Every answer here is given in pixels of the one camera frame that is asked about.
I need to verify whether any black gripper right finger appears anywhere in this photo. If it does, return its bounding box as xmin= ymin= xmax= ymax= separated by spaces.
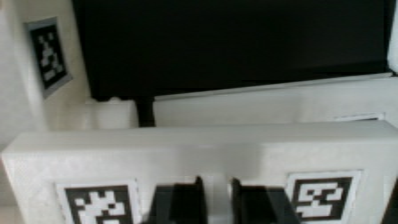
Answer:
xmin=231 ymin=178 xmax=301 ymax=224

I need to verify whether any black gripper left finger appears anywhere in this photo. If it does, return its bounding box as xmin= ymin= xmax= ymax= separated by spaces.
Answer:
xmin=144 ymin=177 xmax=208 ymax=224

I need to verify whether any white cabinet door with tag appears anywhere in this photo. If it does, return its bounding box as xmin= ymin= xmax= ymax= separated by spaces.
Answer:
xmin=2 ymin=121 xmax=398 ymax=224

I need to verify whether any white cabinet body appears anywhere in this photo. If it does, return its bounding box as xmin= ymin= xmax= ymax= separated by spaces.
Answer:
xmin=0 ymin=0 xmax=139 ymax=207

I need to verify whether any white U-shaped obstacle wall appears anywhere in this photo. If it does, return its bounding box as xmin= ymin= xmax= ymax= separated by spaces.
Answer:
xmin=155 ymin=0 xmax=398 ymax=126

